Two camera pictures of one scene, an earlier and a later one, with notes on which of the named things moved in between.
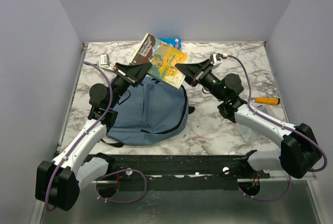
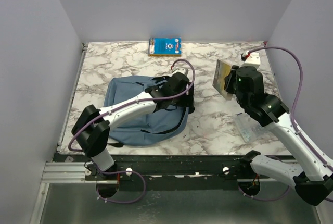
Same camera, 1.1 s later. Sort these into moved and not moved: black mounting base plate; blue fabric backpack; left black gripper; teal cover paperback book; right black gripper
Moved: teal cover paperback book; left black gripper; right black gripper
Not moved: blue fabric backpack; black mounting base plate
